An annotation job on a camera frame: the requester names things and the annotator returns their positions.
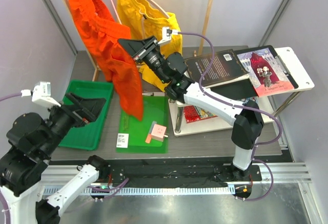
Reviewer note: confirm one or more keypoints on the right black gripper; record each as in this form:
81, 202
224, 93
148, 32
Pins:
132, 47

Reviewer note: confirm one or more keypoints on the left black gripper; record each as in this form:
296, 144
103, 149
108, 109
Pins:
91, 108

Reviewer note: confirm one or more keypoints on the orange shorts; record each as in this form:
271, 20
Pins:
100, 33

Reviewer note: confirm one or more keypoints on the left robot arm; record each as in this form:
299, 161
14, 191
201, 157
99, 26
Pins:
33, 141

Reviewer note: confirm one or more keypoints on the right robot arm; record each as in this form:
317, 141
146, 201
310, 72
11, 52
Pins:
247, 123

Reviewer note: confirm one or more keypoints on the yellow shorts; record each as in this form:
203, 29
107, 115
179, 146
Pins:
145, 21

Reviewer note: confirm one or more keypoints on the green plastic tray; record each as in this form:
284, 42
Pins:
88, 136

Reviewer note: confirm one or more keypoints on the green clipboard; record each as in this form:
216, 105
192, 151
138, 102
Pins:
132, 133

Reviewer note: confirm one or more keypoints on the orange blue highlighter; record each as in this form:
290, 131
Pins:
148, 138

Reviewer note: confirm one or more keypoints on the pink cube power adapter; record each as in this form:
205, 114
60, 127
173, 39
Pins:
158, 132

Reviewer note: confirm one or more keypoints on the red treehouse book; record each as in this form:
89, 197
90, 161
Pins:
193, 114

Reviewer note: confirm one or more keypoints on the white two-tier shelf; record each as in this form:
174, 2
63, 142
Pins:
181, 127

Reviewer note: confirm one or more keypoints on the black hardcover book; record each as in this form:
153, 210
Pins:
224, 68

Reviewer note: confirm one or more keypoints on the illustrated red castle book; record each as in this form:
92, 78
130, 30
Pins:
267, 74

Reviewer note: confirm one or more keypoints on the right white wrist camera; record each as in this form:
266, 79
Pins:
167, 34

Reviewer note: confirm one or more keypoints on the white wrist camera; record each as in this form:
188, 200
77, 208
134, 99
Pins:
167, 34
41, 95

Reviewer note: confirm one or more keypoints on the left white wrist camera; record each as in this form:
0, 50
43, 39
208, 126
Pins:
41, 95

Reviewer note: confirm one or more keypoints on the aluminium rail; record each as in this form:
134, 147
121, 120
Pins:
278, 173

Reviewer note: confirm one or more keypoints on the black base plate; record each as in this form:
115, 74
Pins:
158, 170

